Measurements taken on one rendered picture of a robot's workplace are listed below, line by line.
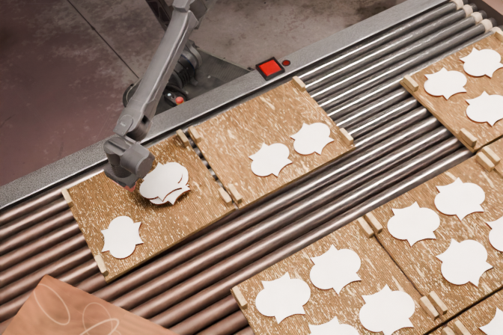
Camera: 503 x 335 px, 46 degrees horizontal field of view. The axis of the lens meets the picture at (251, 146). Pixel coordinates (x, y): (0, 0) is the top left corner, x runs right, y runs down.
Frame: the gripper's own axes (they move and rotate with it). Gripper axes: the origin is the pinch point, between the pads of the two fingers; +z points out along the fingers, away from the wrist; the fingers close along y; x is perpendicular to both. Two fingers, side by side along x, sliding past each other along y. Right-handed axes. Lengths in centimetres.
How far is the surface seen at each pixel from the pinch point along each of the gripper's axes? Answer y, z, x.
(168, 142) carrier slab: 9.0, 10.3, -23.5
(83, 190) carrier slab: 19.2, 10.8, 4.6
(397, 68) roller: -36, 10, -91
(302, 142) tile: -27, 8, -45
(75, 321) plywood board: -14.9, 0.5, 36.1
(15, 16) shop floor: 228, 105, -97
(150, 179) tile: 1.6, 6.5, -7.9
